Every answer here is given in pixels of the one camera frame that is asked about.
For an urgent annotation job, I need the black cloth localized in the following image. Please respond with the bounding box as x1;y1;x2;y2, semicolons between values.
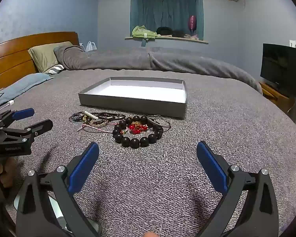
156;26;185;37

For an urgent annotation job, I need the folded grey blanket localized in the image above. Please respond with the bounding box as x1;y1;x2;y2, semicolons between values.
53;45;263;94

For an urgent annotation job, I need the white cable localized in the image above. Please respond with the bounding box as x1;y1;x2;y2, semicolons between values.
0;100;15;110

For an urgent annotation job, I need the white plastic bag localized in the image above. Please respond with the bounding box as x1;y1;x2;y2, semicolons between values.
85;41;98;52

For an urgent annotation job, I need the striped pillow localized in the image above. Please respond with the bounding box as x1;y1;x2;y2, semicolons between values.
45;64;66;75

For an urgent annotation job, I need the silver bangle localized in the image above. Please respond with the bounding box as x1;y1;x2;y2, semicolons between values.
148;115;172;129

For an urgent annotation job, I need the black television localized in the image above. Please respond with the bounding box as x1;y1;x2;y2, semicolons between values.
260;43;296;99

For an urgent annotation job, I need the wooden headboard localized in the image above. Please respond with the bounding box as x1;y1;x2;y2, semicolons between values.
0;32;80;90

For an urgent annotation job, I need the person's left hand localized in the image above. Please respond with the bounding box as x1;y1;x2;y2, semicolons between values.
0;157;16;189

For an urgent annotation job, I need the teal curtain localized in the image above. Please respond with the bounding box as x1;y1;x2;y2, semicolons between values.
130;0;204;40

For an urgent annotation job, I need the green cloth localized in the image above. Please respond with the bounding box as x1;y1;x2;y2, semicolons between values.
132;25;158;39

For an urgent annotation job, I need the gold and dark beaded bracelet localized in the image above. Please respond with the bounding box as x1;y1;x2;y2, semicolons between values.
83;118;109;126

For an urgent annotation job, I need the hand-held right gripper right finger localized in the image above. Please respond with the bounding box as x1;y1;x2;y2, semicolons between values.
196;141;279;237

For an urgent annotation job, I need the shallow grey cardboard box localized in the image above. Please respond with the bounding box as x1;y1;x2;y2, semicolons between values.
78;77;188;119

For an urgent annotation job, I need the blue pillow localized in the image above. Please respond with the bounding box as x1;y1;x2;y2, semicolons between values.
0;73;55;109

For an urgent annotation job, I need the pink cord bracelet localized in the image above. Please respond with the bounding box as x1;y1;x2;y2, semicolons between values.
77;123;119;133

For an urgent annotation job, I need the red bead gold chain necklace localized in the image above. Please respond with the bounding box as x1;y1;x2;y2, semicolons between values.
126;122;149;135

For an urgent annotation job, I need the green pillow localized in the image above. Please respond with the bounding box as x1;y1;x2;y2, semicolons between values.
28;41;73;74

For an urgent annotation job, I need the wooden television stand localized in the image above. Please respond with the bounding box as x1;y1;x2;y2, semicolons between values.
259;82;296;114

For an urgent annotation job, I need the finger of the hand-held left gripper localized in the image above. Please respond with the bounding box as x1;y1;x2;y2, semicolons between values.
0;108;35;129
1;119;53;144

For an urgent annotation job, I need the wooden window shelf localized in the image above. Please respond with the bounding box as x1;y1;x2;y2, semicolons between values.
125;36;209;45

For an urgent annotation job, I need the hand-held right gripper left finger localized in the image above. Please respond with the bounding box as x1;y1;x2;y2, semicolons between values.
15;142;100;237

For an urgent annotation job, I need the large black bead bracelet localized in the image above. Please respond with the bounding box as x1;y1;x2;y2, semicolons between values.
112;115;164;149

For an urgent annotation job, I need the black hair tie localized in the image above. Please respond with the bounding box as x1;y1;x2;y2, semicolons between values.
69;112;86;123
97;112;126;121

